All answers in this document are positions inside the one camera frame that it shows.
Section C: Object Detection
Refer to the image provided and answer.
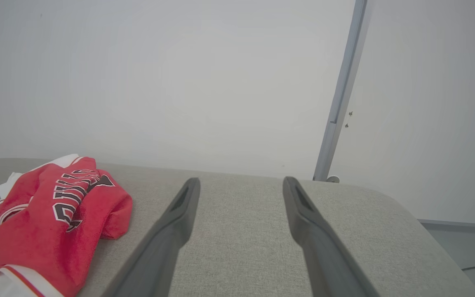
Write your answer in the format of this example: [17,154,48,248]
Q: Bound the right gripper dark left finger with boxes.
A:
[101,178,201,297]

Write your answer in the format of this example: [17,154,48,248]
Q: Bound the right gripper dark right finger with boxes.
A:
[282,177,381,297]

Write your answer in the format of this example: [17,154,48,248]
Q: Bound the red and white jersey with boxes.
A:
[0,154,133,297]

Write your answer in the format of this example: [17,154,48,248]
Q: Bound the grey baseboard strip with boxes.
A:
[418,219,475,230]

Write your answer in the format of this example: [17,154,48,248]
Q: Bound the grey metal pole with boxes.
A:
[313,0,369,182]

